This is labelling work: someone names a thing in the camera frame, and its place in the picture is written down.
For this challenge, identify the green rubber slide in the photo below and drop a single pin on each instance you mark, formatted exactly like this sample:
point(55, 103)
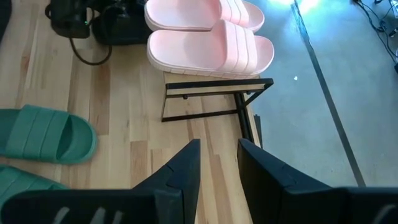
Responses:
point(18, 183)
point(46, 133)

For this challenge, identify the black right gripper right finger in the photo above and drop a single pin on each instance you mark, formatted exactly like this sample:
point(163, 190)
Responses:
point(267, 193)

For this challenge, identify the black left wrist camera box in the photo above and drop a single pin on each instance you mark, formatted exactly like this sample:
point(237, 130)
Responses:
point(70, 18)

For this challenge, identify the pink rubber slide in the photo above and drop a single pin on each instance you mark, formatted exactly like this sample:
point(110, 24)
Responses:
point(186, 49)
point(180, 12)

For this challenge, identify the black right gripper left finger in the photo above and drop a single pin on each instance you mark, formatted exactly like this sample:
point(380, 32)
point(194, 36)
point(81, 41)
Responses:
point(180, 186)

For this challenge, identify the black rubber slide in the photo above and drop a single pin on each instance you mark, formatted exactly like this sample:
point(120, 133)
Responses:
point(4, 18)

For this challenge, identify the wooden shelf with black frame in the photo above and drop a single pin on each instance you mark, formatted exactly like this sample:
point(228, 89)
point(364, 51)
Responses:
point(217, 84)

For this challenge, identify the black aluminium table frame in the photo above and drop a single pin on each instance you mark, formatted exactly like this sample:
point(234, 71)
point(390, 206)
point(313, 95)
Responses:
point(258, 130)

